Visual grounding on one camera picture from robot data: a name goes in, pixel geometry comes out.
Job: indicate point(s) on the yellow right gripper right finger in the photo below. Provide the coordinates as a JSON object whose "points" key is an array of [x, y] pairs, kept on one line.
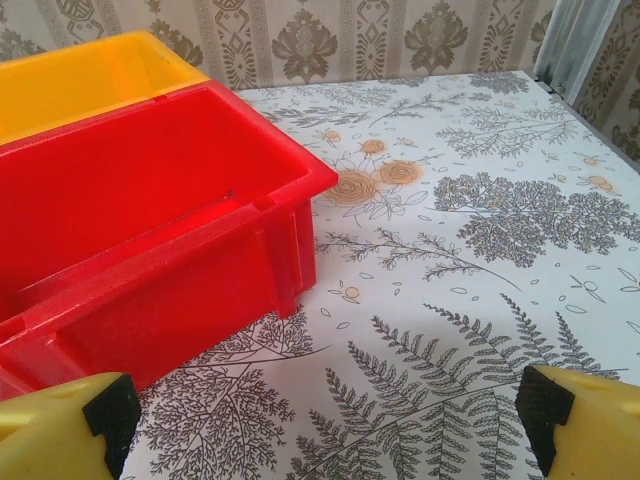
{"points": [[600, 435]]}

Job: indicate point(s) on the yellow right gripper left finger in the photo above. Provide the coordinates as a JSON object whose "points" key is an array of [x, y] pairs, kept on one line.
{"points": [[45, 440]]}

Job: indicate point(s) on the red plastic bin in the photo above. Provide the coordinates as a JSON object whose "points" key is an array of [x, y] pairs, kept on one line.
{"points": [[175, 300]]}

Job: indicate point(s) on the yellow plastic bin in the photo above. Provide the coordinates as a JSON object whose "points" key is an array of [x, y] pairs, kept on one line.
{"points": [[75, 85]]}

